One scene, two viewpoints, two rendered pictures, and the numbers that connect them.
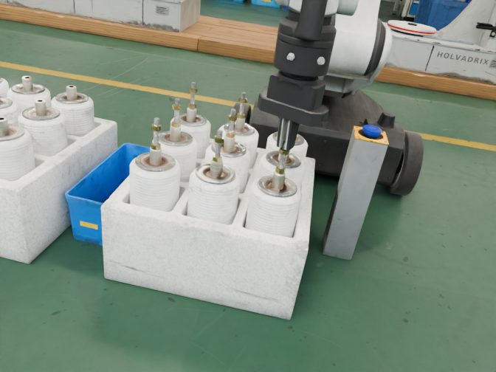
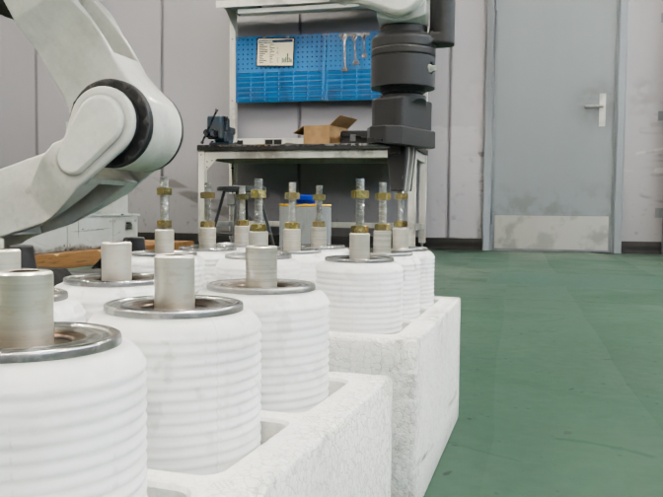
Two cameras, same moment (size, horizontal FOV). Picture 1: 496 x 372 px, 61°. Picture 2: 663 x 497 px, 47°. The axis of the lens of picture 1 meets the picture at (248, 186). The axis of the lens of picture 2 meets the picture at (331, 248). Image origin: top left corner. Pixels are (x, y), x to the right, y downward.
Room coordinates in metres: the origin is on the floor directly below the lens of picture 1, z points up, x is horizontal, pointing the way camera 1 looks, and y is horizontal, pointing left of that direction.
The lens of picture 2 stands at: (0.60, 1.00, 0.31)
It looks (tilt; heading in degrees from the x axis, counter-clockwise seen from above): 3 degrees down; 280
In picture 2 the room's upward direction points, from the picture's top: 1 degrees clockwise
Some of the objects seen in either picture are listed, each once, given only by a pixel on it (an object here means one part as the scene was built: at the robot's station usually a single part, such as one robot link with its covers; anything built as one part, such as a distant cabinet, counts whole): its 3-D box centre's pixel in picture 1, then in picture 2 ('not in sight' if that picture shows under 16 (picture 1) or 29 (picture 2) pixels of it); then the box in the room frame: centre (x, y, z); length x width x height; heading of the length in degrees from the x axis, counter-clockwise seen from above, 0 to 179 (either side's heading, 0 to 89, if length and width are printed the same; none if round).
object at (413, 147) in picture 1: (404, 163); not in sight; (1.23, -0.47, 0.10); 0.20 x 0.05 x 0.20; 177
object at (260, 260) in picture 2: (2, 126); (261, 269); (0.74, 0.49, 0.26); 0.02 x 0.02 x 0.03
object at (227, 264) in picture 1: (221, 212); (291, 376); (0.82, 0.05, 0.09); 0.39 x 0.39 x 0.18; 84
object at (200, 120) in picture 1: (190, 119); (164, 254); (0.95, 0.16, 0.25); 0.08 x 0.08 x 0.01
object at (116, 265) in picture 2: (40, 108); (116, 263); (0.85, 0.47, 0.26); 0.02 x 0.02 x 0.03
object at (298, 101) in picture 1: (297, 80); (404, 103); (0.69, -0.05, 0.45); 0.13 x 0.10 x 0.12; 63
